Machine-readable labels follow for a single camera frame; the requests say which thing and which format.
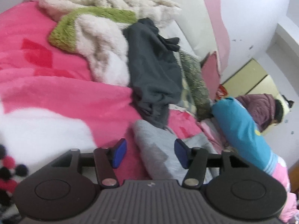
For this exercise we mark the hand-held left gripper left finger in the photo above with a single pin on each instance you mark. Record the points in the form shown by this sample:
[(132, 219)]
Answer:
[(119, 152)]

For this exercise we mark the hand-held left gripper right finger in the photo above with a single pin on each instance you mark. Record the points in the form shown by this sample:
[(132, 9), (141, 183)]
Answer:
[(181, 154)]

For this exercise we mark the grey pants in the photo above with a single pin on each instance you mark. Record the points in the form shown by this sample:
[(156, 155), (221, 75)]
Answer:
[(154, 149)]

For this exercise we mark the checked pillow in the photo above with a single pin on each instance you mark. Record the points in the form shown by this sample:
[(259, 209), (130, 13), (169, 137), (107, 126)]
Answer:
[(186, 98)]

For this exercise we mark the blue pink striped quilt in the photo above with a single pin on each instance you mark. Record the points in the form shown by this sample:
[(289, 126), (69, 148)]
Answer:
[(233, 126)]

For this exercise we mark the red packet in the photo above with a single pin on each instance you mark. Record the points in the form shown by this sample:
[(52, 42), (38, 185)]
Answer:
[(220, 92)]

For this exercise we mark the green floral pillow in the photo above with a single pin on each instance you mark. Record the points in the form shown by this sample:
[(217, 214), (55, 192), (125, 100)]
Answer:
[(193, 79)]

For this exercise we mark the dusty pink pillow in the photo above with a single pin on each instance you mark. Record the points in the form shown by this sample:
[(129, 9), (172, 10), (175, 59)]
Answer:
[(210, 74)]

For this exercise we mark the dark grey garment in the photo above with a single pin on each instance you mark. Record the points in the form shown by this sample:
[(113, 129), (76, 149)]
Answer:
[(151, 74)]

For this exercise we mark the pink floral bed blanket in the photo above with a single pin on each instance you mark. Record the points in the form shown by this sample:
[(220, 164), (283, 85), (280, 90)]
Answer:
[(46, 93)]

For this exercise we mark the white green fleece blanket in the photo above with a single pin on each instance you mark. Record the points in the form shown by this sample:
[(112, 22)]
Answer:
[(100, 39)]

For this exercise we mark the pink white headboard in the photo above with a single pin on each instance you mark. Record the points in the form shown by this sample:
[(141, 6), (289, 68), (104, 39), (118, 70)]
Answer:
[(186, 16)]

